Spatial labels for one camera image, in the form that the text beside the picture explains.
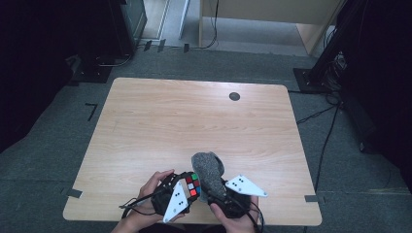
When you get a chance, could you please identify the black floor base plate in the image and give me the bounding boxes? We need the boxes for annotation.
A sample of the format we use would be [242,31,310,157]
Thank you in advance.
[68,54,113,84]

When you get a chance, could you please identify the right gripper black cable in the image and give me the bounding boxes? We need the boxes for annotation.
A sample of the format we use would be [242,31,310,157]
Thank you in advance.
[237,197,265,233]

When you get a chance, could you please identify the black hanging cable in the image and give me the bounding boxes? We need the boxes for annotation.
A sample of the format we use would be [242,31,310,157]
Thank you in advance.
[193,0,220,50]

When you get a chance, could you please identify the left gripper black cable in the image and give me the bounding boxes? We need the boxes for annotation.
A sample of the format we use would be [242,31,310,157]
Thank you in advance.
[118,188,164,219]

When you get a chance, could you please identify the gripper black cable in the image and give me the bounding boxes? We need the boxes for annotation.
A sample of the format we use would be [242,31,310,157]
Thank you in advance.
[118,188,164,219]
[237,197,265,233]

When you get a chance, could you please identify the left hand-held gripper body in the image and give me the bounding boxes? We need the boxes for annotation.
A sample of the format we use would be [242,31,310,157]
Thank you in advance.
[151,181,189,224]

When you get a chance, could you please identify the black cabinet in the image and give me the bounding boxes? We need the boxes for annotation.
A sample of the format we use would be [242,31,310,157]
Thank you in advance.
[108,0,149,58]

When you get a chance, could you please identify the person's left hand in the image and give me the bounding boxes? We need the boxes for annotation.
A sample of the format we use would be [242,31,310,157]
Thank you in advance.
[127,169,184,231]

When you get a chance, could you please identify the black metal stand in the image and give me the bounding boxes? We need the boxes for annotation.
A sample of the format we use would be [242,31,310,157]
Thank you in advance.
[292,0,367,95]

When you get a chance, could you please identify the multicoloured puzzle cube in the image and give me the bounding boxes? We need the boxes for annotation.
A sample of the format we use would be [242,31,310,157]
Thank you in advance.
[184,173,202,198]

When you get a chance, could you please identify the grey floor tape piece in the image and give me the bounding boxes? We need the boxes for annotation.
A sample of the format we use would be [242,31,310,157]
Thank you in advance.
[304,194,326,204]
[66,187,84,199]

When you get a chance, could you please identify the short black floor cable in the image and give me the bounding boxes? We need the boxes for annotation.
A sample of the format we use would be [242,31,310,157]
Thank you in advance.
[295,103,339,125]

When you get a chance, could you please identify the dark curtain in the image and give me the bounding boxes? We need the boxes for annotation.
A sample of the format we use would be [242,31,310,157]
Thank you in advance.
[336,0,412,195]
[0,0,115,153]

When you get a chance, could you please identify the grey knitted cloth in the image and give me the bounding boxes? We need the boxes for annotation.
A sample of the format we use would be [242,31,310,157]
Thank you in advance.
[190,150,227,203]

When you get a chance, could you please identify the person's right hand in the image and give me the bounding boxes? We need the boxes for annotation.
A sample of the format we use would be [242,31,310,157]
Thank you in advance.
[209,196,260,233]

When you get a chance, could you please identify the long black floor cable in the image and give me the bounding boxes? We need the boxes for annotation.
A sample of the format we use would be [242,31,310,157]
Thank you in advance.
[315,105,340,193]

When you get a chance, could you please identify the beige wooden desk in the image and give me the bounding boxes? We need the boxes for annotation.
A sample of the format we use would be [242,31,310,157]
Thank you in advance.
[198,0,344,56]

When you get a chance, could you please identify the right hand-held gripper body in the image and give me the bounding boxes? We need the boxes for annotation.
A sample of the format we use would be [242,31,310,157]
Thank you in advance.
[208,174,269,219]

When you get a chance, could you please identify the black angled floor tape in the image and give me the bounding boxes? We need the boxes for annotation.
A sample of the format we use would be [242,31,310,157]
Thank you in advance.
[85,102,98,122]

